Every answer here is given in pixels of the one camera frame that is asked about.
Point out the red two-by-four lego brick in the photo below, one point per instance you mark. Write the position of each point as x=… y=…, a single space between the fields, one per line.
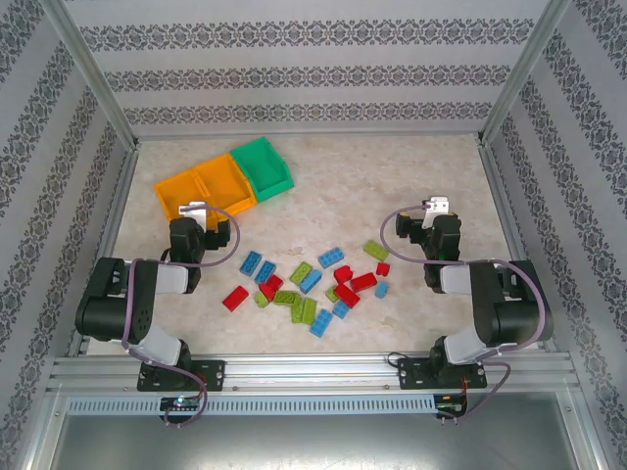
x=236 y=298
x=364 y=282
x=347 y=295

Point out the small blue lego brick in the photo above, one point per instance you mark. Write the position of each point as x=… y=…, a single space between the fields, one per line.
x=341 y=309
x=382 y=289

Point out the blue two-by-four lego brick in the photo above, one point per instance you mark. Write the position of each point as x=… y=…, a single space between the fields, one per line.
x=250 y=262
x=265 y=272
x=321 y=323
x=310 y=281
x=331 y=258

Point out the lime two-by-four lego brick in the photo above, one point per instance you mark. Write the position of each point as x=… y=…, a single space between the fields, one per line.
x=287 y=297
x=309 y=312
x=297 y=311
x=301 y=272
x=376 y=249

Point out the small lime lego brick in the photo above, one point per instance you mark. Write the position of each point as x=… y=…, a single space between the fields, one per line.
x=331 y=294
x=261 y=300

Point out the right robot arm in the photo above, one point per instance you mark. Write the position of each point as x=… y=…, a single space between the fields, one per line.
x=509 y=308

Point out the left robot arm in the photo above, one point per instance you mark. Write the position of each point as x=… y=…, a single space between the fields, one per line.
x=110 y=303

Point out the orange plastic bin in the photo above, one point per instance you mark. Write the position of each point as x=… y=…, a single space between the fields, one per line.
x=225 y=183
x=178 y=191

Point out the green plastic bin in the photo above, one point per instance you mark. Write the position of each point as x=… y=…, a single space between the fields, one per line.
x=262 y=166

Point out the small circuit board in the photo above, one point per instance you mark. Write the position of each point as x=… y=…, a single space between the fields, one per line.
x=450 y=408
x=180 y=403

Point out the grey metal shelf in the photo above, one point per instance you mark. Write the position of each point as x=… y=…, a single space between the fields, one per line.
x=313 y=443

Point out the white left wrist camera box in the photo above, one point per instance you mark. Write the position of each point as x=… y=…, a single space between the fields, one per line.
x=195 y=209

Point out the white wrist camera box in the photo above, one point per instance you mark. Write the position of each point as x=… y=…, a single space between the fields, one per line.
x=437 y=204
x=195 y=209

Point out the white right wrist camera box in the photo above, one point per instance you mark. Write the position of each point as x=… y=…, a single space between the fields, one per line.
x=437 y=204

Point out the aluminium side rail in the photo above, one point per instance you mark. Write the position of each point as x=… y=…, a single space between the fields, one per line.
x=115 y=215
x=504 y=215

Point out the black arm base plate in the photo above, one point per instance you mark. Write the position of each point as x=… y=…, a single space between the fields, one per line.
x=210 y=374
x=414 y=373

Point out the aluminium mounting rail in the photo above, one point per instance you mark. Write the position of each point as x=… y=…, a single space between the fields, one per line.
x=308 y=372

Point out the aluminium frame post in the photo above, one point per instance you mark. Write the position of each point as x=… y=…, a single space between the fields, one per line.
x=88 y=68
x=524 y=68

